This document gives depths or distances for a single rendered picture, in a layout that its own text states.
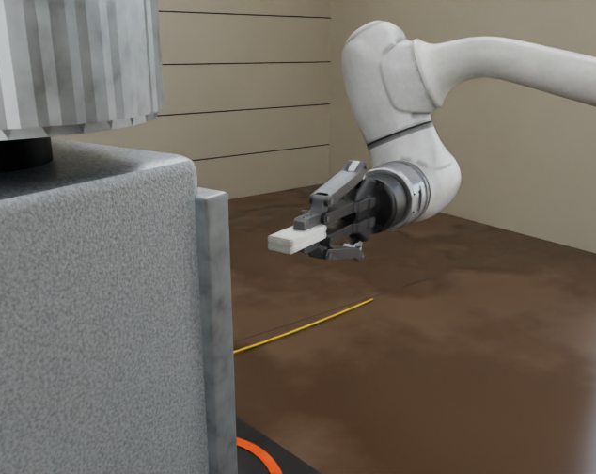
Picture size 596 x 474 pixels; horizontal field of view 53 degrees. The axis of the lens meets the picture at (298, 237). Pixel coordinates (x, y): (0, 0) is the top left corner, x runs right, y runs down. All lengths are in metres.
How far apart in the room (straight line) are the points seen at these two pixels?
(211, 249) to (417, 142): 0.47
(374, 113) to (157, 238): 0.51
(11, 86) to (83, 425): 0.22
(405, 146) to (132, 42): 0.56
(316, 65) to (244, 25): 1.08
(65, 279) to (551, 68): 0.67
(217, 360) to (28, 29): 0.29
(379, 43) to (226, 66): 5.90
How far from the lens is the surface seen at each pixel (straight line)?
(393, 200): 0.76
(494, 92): 6.00
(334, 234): 0.68
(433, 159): 0.87
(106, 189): 0.39
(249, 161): 6.99
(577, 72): 0.87
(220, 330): 0.49
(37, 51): 0.33
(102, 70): 0.35
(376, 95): 0.87
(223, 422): 0.53
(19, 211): 0.36
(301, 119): 7.36
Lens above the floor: 1.64
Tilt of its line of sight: 17 degrees down
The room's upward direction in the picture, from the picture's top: straight up
